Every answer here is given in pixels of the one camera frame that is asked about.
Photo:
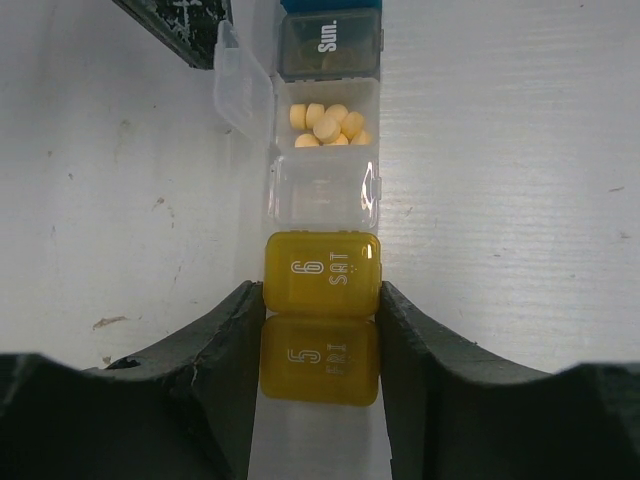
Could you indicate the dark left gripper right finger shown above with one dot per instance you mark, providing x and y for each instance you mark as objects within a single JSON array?
[{"x": 457, "y": 411}]

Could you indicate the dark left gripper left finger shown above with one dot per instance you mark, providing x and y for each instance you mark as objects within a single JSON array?
[{"x": 182, "y": 408}]

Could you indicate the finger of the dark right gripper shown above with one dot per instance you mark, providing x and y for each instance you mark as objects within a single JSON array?
[{"x": 188, "y": 28}]

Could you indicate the weekly pill organizer strip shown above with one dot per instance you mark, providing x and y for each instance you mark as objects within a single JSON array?
[{"x": 322, "y": 260}]

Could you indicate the yellow round pills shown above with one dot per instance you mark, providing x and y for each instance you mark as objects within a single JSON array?
[{"x": 335, "y": 125}]

